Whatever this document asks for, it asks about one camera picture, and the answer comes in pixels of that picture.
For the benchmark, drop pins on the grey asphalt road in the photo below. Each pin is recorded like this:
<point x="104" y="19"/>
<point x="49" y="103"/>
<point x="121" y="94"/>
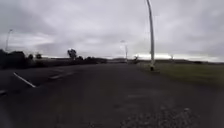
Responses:
<point x="33" y="75"/>

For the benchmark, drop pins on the dark tree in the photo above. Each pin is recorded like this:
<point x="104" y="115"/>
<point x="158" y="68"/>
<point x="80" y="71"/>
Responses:
<point x="71" y="53"/>

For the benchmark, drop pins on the grass verge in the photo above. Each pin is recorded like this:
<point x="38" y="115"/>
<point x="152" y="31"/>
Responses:
<point x="193" y="72"/>

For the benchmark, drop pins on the tall curved street lamp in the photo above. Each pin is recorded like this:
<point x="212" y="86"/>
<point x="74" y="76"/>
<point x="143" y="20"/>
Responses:
<point x="151" y="33"/>

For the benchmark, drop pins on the pale street lamp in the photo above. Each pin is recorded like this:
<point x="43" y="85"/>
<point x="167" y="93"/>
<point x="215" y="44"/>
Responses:
<point x="126" y="53"/>

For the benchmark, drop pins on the dark asphalt path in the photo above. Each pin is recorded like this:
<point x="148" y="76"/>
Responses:
<point x="110" y="90"/>

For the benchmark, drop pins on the dark bushes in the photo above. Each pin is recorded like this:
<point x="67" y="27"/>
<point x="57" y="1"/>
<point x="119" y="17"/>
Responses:
<point x="13" y="60"/>

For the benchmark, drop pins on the low dark hedge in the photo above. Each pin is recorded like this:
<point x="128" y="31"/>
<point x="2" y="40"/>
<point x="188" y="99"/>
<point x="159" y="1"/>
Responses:
<point x="91" y="60"/>

